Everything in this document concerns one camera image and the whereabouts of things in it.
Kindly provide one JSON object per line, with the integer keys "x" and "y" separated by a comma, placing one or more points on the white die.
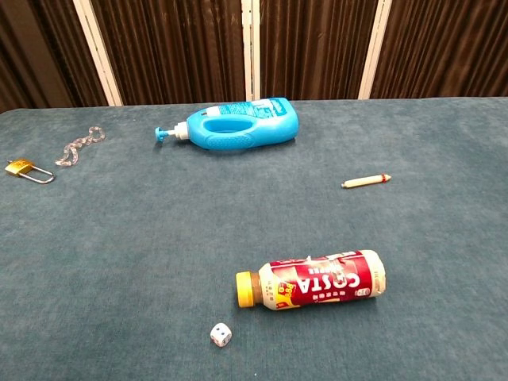
{"x": 220, "y": 334}

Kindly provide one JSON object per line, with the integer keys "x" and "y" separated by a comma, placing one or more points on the teal table cloth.
{"x": 254, "y": 238}

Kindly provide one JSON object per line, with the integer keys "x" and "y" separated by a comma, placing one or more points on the blue pump detergent bottle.
{"x": 246, "y": 125}

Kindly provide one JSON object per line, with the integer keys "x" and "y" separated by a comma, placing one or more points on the red Costa coffee bottle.
{"x": 317, "y": 282}

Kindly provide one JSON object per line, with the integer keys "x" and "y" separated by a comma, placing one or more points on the dark brown pleated curtain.
{"x": 178, "y": 47}

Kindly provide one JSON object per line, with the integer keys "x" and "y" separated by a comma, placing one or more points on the brass padlock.
{"x": 20, "y": 167}

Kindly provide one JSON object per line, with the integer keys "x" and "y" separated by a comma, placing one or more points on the white screen frame post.
{"x": 375, "y": 49}
{"x": 251, "y": 49}
{"x": 99, "y": 51}

